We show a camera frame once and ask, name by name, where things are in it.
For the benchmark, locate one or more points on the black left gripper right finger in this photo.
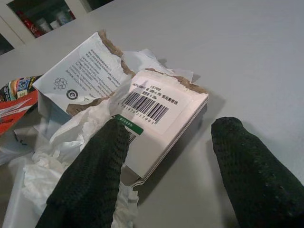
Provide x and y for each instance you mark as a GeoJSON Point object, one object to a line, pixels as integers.
{"type": "Point", "coordinates": [256, 180]}

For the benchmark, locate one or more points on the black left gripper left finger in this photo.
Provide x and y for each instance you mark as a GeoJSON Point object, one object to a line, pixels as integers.
{"type": "Point", "coordinates": [90, 180]}

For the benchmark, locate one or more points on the torn white barcode cardboard box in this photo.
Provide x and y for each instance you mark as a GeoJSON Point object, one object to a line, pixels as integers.
{"type": "Point", "coordinates": [175, 111]}

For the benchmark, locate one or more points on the red colourful snack wrapper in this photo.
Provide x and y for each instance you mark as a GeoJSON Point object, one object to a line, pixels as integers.
{"type": "Point", "coordinates": [14, 104]}

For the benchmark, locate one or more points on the white plastic jar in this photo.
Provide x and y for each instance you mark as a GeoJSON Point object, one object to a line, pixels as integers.
{"type": "Point", "coordinates": [44, 25]}

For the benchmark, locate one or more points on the red drink can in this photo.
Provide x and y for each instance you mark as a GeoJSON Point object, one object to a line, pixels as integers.
{"type": "Point", "coordinates": [33, 26]}

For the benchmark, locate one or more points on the white open-shelf cabinet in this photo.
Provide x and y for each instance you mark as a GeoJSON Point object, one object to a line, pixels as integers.
{"type": "Point", "coordinates": [14, 21]}

